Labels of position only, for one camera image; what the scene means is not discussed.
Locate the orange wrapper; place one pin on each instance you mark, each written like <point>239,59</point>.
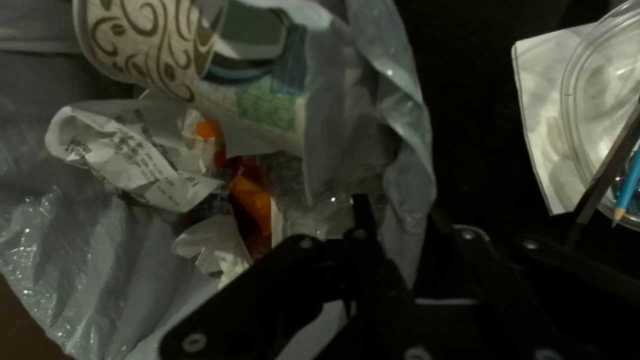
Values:
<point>257,207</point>

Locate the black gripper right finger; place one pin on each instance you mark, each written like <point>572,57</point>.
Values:
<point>506,307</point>

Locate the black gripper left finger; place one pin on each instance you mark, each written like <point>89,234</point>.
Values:
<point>280,301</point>

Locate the green blue patterned paper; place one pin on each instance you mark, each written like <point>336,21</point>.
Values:
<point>271,100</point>

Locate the black trash bin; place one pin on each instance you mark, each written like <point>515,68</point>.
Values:
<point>410,192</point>

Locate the crumpled white tissue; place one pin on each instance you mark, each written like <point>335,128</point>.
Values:
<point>212,243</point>

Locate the brown swirl patterned paper cup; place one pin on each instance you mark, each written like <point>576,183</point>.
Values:
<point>142,40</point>

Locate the black tongs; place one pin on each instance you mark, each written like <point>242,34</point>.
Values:
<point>602,180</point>

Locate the white paper napkin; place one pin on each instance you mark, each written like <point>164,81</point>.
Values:
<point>540,112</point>

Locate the crumpled printed receipt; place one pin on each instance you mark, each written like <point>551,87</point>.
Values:
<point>127,151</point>

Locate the blue pen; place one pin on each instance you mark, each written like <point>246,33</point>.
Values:
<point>628,186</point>

